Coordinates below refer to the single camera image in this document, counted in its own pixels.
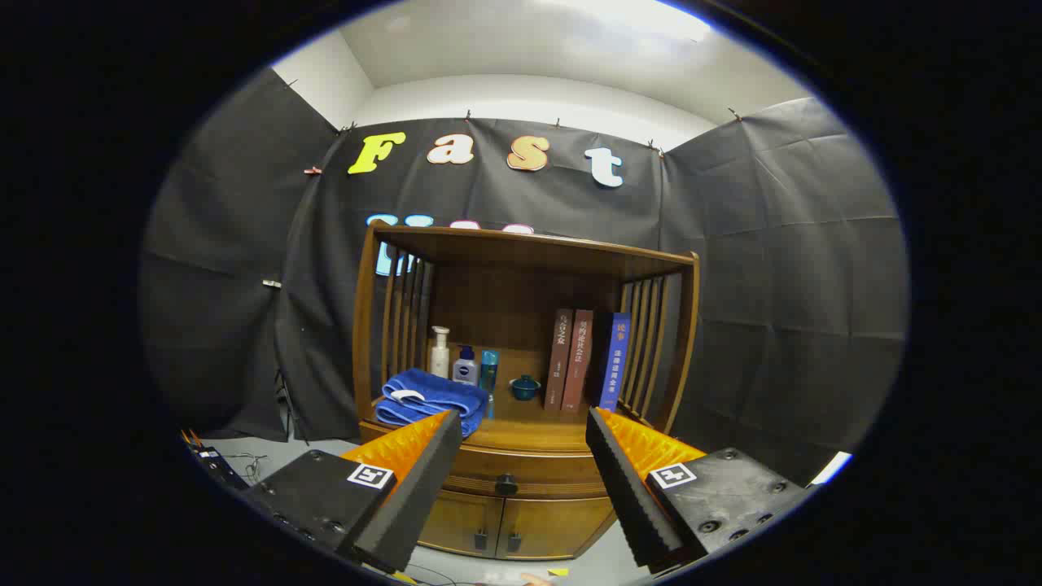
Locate wooden cabinet door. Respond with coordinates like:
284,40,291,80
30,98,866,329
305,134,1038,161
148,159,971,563
497,496,615,561
417,488,506,558

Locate clear blue bottle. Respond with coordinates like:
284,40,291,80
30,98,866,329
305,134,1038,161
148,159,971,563
480,350,499,420

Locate tangled thin cables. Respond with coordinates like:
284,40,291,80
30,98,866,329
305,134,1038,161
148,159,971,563
220,452,269,485

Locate blue book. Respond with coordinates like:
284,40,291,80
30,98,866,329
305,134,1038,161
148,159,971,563
592,313,632,412

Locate folded blue towel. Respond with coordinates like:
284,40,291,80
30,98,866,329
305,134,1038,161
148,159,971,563
374,368,489,439

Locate reddish brown book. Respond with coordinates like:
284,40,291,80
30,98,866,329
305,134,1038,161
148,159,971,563
562,309,594,413

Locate dark brown book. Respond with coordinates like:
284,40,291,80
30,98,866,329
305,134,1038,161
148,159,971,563
544,308,575,410

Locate black electronics box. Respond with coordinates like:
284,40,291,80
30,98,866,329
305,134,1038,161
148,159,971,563
181,430,249,492

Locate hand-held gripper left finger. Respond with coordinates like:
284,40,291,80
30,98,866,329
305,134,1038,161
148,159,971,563
244,409,463,575

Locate wooden drawer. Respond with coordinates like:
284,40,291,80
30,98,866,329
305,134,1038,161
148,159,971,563
440,444,611,500

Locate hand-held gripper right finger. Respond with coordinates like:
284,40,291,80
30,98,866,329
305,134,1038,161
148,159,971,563
586,407,815,568

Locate wooden countertop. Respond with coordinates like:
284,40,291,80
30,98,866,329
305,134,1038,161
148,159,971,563
360,403,652,453

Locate wooden cabinet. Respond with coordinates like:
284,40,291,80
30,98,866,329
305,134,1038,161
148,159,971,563
352,221,701,561

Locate black tripod stand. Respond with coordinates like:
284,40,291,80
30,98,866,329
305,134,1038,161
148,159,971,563
275,368,310,446

